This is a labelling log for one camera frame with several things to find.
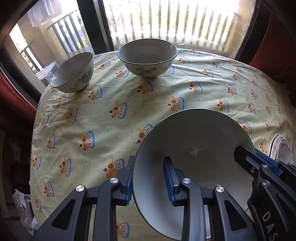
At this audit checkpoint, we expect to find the hanging white cloth outside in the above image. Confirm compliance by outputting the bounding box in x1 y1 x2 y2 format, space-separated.
28 0 59 27

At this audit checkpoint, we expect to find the yellow cake print tablecloth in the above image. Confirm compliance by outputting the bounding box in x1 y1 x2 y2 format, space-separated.
31 49 295 240

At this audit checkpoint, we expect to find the beaded rim floral plate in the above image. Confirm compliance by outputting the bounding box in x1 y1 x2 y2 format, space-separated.
270 135 286 160

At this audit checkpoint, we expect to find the white crumpled paper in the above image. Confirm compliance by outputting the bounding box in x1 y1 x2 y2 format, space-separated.
12 189 37 230

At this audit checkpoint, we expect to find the floral ceramic bowl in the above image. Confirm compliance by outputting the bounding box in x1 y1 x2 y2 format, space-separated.
132 109 255 240

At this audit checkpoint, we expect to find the red curtain right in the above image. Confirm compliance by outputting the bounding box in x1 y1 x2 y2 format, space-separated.
250 15 295 84

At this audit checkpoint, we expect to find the black window frame post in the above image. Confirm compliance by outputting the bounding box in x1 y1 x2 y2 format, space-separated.
77 0 114 54

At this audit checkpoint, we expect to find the red curtain left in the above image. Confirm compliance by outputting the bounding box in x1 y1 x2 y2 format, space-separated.
1 72 36 120

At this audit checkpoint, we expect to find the red character white plate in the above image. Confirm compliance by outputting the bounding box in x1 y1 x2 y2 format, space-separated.
275 140 294 165

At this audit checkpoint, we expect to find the white outdoor air conditioner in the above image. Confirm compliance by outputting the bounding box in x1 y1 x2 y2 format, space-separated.
36 62 59 86

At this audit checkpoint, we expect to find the scalloped yellow flower plate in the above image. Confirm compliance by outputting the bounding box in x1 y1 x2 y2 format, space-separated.
268 133 282 157

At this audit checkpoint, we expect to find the red curtain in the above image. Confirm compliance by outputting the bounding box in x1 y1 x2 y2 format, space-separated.
1 72 36 120
250 15 295 84

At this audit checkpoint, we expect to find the balcony railing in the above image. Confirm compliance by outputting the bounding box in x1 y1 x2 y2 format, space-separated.
10 1 240 72

